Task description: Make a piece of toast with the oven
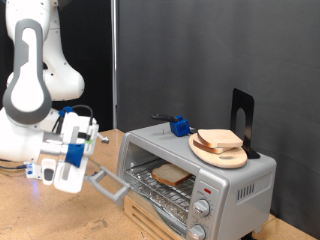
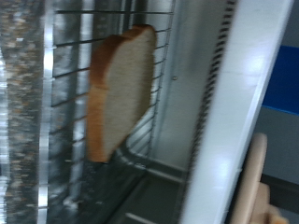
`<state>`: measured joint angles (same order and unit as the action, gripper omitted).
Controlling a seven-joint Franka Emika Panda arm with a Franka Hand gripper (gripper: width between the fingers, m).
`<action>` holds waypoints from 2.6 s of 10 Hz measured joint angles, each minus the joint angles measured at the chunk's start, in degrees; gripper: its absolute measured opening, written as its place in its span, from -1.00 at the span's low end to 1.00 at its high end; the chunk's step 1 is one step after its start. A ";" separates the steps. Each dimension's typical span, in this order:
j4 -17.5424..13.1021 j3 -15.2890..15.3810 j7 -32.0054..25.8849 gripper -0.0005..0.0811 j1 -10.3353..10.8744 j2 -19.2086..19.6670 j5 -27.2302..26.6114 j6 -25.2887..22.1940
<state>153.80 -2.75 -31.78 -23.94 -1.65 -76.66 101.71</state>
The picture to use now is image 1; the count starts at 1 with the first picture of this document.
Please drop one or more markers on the round wooden cutting board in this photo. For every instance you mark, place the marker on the round wooden cutting board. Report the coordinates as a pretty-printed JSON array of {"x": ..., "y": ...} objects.
[{"x": 220, "y": 160}]

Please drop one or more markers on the crumpled aluminium foil liner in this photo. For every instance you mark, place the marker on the crumpled aluminium foil liner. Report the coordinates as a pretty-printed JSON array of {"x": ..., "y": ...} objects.
[{"x": 160, "y": 206}]

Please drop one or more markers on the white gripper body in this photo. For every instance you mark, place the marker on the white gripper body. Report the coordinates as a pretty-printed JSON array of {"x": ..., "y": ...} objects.
[{"x": 71, "y": 180}]

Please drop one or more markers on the dark grey fabric backdrop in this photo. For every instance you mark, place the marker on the dark grey fabric backdrop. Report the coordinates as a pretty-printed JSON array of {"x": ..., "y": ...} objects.
[{"x": 216, "y": 50}]

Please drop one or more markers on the black fabric curtain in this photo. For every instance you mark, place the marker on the black fabric curtain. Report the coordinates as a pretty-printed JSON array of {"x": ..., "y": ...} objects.
[{"x": 96, "y": 50}]

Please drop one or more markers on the black metal bookend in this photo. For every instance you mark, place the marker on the black metal bookend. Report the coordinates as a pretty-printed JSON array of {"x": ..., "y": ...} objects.
[{"x": 250, "y": 100}]

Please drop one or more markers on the silver oven dial knob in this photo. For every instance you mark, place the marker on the silver oven dial knob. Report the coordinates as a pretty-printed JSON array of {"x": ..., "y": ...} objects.
[
  {"x": 197, "y": 232},
  {"x": 201, "y": 207}
]

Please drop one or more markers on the wrist camera on blue mount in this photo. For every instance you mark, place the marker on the wrist camera on blue mount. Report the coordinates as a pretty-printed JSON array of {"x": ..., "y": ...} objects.
[{"x": 75, "y": 155}]

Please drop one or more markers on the white bread slice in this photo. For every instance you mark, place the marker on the white bread slice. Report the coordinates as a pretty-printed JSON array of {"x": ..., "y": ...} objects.
[
  {"x": 220, "y": 137},
  {"x": 206, "y": 149},
  {"x": 171, "y": 174}
]

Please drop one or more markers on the silver toaster oven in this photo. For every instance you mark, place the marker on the silver toaster oven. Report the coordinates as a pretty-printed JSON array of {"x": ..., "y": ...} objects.
[{"x": 233, "y": 180}]

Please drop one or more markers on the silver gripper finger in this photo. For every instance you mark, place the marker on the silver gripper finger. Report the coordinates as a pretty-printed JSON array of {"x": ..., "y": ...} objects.
[
  {"x": 90, "y": 177},
  {"x": 104, "y": 139}
]

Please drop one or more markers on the wooden base under oven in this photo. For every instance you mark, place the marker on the wooden base under oven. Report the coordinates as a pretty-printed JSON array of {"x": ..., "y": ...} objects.
[{"x": 140, "y": 216}]

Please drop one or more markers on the vertical metal pole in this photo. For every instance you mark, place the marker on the vertical metal pole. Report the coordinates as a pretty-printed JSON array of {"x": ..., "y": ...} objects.
[{"x": 114, "y": 66}]

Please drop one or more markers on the metal spatula with blue block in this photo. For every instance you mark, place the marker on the metal spatula with blue block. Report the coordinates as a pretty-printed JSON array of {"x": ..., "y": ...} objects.
[{"x": 180, "y": 126}]

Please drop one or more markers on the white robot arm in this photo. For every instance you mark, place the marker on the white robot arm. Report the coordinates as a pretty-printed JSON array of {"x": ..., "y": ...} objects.
[{"x": 26, "y": 93}]

